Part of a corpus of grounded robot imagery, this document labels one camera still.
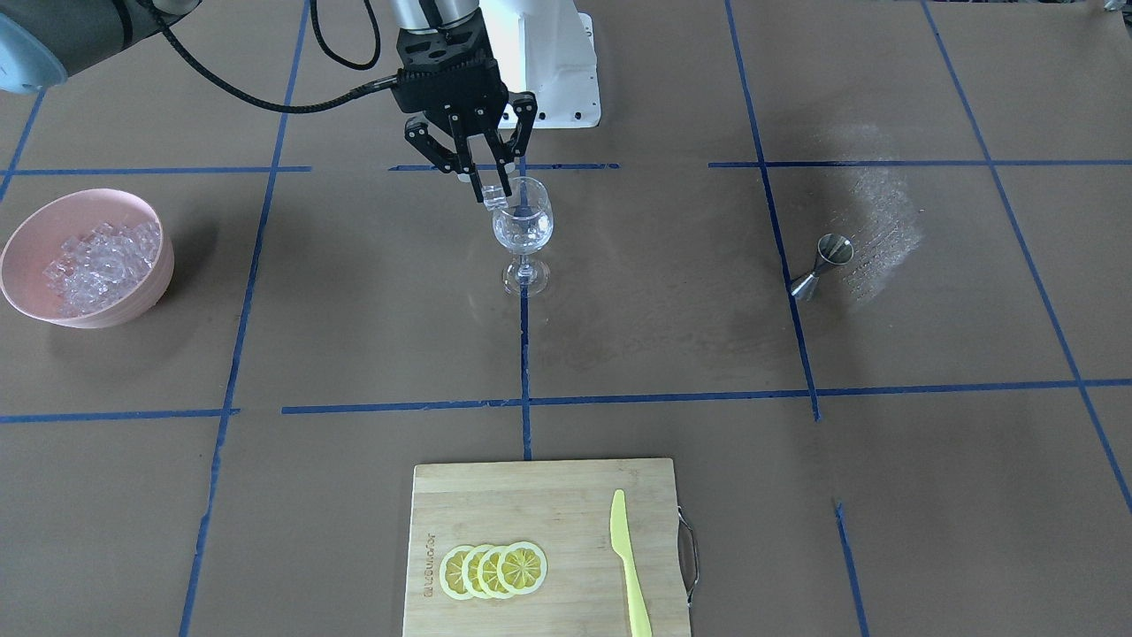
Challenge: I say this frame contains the clear wine glass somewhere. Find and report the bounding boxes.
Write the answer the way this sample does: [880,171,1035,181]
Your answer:
[489,177,555,295]

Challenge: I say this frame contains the yellow plastic knife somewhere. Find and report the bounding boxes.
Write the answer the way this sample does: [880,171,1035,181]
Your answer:
[608,488,654,636]

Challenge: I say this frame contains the pink ice bowl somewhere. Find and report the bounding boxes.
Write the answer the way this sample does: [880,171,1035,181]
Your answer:
[3,188,175,329]

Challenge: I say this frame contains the bamboo cutting board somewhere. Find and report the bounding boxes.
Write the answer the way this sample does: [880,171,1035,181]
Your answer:
[402,458,692,636]

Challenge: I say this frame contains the clear ice cubes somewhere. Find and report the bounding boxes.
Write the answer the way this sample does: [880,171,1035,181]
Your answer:
[42,221,162,319]

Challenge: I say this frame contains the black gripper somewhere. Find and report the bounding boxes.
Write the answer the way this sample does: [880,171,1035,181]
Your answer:
[394,27,539,204]

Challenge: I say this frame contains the steel cocktail jigger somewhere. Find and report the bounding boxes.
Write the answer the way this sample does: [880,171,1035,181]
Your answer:
[789,233,854,301]

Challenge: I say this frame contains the single clear ice cube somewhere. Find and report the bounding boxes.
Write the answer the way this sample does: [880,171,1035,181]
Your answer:
[482,186,509,210]

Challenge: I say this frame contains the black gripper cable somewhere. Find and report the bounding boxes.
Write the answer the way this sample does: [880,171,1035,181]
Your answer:
[151,0,403,115]

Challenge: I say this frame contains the lemon slice stack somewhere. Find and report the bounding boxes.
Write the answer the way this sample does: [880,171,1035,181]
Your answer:
[438,541,549,601]

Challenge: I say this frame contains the white camera pillar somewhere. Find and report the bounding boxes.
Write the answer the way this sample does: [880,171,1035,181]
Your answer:
[480,1,602,129]

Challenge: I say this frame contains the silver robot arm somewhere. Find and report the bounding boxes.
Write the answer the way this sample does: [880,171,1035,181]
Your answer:
[1,1,540,203]

